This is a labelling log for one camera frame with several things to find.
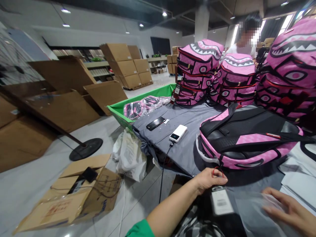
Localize person's right hand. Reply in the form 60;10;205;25
261;187;316;237

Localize person's left hand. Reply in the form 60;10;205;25
192;168;228;196

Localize hang tag with red string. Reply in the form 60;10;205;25
210;167;234;216

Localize clear plastic bag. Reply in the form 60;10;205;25
233;191;294;237

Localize pile of white sheets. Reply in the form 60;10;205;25
278;141;316;213

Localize grey camouflage fabric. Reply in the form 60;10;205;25
176;211;224;237

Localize white power bank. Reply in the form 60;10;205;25
169;124;188;144

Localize grey table cloth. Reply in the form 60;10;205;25
131;102;316;237

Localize black smartphone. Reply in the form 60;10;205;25
146;117;167;131

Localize white plastic bags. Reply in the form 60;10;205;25
112;129;148;183

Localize dark hang tag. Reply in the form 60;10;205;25
170;83;182;105

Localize pink backpack in plastic wrap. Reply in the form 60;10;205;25
123;95;171;122

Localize stack of pink shark backpacks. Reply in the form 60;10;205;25
211;53;258;108
174;39;224;107
254;16;316;124

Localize green cart bin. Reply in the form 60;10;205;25
106;83;177;133

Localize low shelf with plants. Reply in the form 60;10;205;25
145;53;172;74

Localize black standing fan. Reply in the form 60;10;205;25
0;23;104;162

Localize stack of cartons on pallet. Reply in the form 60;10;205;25
99;43;154;91

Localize open cardboard box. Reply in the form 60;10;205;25
13;153;123;235

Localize white storage shelf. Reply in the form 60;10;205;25
51;48;115;83

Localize large brown cardboard boxes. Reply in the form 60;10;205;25
0;55;129;174

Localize black charging cable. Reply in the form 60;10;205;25
158;139;174;206

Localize pink backpack with black straps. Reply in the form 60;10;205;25
196;103;316;171

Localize black device with cable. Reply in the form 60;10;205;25
81;167;98;184

